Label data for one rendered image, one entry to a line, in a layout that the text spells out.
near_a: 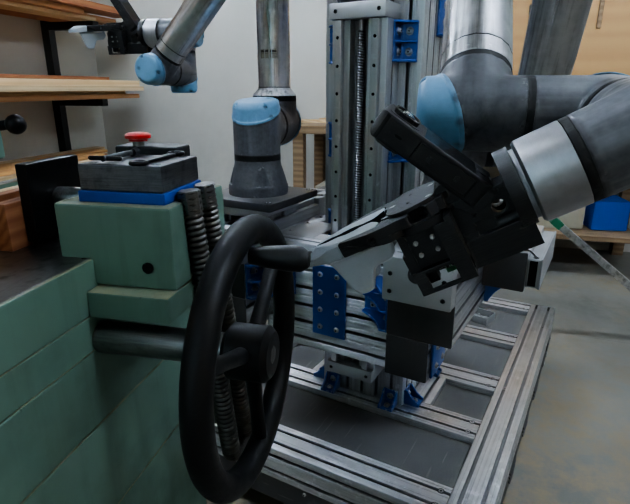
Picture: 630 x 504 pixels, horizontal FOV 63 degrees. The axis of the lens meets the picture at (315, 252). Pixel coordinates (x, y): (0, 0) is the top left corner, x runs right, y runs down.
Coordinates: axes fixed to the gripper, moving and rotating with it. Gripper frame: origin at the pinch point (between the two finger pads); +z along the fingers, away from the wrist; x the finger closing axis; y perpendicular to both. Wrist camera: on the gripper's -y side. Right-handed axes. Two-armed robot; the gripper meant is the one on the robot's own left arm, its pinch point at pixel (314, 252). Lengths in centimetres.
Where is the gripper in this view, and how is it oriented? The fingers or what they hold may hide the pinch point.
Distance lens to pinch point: 51.3
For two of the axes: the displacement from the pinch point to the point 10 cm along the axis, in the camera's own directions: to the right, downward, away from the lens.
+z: -8.4, 3.8, 3.8
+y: 4.8, 8.6, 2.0
